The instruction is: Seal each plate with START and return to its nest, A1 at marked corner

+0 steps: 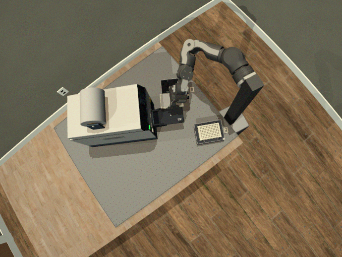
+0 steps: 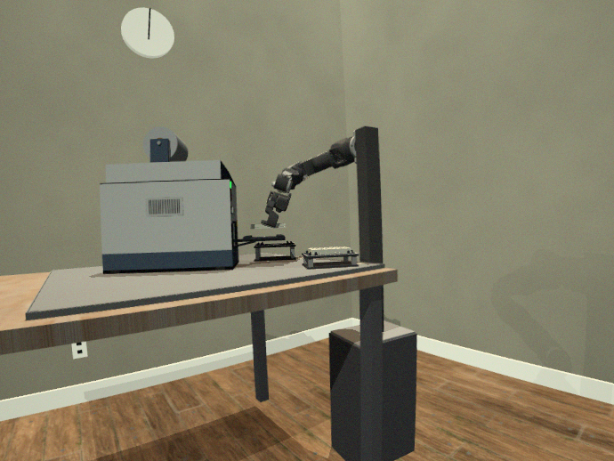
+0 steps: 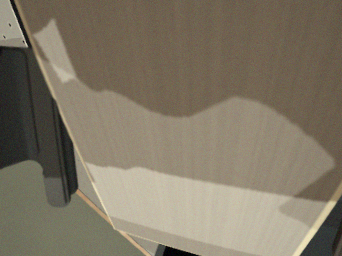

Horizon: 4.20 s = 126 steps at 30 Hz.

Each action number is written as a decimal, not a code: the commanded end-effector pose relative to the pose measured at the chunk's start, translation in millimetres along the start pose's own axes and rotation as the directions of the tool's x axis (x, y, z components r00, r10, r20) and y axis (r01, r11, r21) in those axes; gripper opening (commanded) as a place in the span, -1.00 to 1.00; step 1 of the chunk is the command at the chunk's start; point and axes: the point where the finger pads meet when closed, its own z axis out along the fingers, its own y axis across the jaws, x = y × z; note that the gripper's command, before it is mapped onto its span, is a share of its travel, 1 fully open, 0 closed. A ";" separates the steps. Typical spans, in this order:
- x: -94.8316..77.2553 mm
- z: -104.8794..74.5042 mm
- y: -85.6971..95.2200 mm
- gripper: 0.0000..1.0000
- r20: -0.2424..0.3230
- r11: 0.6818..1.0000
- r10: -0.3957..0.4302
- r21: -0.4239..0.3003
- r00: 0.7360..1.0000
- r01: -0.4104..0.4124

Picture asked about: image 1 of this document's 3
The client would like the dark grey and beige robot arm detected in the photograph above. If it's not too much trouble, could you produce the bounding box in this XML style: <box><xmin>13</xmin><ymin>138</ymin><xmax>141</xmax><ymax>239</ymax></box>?
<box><xmin>172</xmin><ymin>39</ymin><xmax>256</xmax><ymax>95</ymax></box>

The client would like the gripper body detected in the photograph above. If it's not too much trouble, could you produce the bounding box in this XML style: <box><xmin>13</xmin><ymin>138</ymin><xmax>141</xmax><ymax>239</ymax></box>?
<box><xmin>170</xmin><ymin>85</ymin><xmax>187</xmax><ymax>103</ymax></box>

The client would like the grey cylinder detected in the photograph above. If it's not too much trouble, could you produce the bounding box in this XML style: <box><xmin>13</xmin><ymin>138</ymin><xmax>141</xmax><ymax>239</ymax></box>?
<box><xmin>80</xmin><ymin>87</ymin><xmax>106</xmax><ymax>127</ymax></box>

